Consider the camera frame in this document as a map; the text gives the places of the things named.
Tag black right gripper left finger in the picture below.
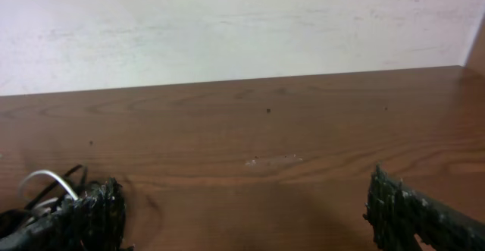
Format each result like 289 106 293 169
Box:
1 177 126 251

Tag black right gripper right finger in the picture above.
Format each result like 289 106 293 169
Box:
363 165 484 251

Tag black usb cable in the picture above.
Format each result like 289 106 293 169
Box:
0 163 89 237

